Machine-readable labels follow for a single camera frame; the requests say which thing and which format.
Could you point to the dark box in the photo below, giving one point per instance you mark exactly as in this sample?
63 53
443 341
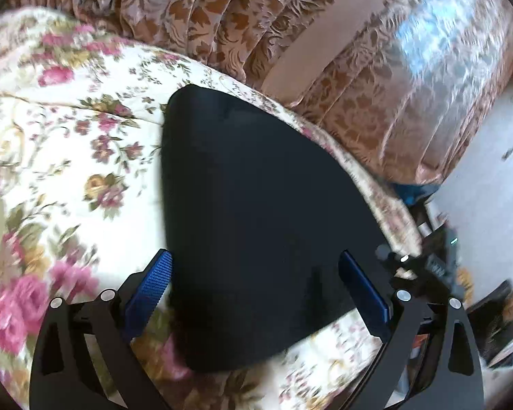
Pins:
498 324

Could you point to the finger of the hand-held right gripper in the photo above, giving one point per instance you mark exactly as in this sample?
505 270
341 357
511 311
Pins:
404 267

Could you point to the floral bedsheet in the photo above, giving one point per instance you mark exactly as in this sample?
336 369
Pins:
68 171

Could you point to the blue object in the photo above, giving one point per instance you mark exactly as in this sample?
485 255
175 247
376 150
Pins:
412 192

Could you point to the black pants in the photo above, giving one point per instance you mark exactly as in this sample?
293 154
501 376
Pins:
260 222

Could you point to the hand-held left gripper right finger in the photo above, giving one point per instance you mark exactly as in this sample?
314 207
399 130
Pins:
365 292

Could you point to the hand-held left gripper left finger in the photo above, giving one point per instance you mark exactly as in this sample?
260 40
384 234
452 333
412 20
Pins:
151 286

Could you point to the brown floral bed skirt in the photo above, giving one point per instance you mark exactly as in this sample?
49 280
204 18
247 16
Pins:
346 72

